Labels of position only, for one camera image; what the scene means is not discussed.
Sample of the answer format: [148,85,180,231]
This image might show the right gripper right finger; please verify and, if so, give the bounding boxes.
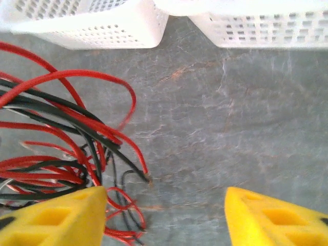
[224,186,328,246]

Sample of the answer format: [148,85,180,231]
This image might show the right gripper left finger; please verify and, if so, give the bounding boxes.
[0,186,107,246]

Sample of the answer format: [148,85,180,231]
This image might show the thin black cable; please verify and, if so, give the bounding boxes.
[109,152,147,246]
[0,78,122,149]
[0,94,152,183]
[0,160,90,206]

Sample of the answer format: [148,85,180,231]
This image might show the thin red cable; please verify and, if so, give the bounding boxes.
[0,42,87,110]
[0,121,102,188]
[47,101,150,177]
[0,69,137,130]

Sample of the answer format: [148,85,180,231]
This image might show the white perforated plastic basket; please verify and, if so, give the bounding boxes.
[153,0,328,49]
[0,0,169,50]

